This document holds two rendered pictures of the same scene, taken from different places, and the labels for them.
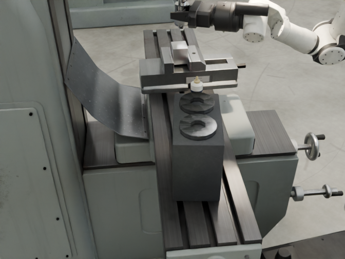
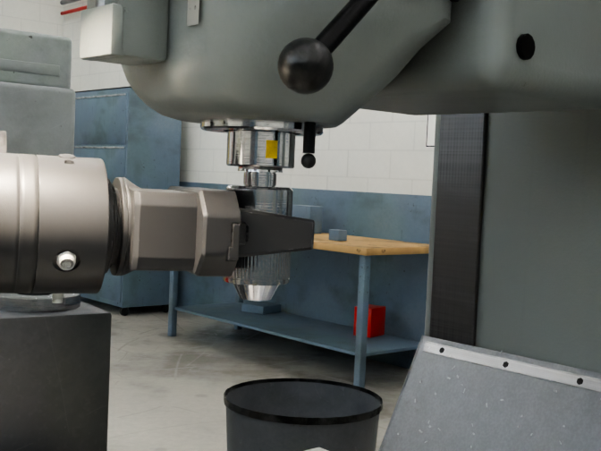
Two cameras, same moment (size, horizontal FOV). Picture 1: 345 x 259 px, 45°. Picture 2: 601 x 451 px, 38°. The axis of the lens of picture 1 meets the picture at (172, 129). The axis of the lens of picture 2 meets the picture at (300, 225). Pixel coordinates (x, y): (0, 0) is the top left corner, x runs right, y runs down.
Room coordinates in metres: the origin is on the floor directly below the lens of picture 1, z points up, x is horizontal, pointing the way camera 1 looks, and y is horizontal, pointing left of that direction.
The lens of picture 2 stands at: (1.76, -0.37, 1.27)
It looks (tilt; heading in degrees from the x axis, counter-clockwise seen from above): 3 degrees down; 144
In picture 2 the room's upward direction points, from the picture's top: 3 degrees clockwise
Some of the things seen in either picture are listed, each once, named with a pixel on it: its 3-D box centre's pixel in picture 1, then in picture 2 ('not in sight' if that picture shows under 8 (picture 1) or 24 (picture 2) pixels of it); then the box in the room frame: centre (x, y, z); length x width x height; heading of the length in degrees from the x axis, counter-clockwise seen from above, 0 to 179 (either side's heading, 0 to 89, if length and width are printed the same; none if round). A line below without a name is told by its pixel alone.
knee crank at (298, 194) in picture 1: (317, 191); not in sight; (1.15, -0.57, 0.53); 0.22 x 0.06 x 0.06; 95
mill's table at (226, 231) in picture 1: (184, 110); not in sight; (1.19, -0.04, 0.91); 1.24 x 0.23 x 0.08; 5
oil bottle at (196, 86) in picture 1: (196, 90); not in sight; (1.16, -0.08, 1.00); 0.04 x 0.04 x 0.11
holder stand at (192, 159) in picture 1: (196, 144); (17, 379); (0.83, -0.06, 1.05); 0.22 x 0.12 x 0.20; 178
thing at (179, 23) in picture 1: (181, 15); (258, 239); (1.24, -0.03, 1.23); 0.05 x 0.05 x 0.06
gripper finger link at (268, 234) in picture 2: not in sight; (271, 234); (1.27, -0.04, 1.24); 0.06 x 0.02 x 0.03; 75
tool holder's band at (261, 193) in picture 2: (181, 4); (259, 192); (1.24, -0.03, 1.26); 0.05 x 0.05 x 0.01
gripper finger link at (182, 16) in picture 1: (179, 16); not in sight; (1.21, -0.03, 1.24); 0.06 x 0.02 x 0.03; 75
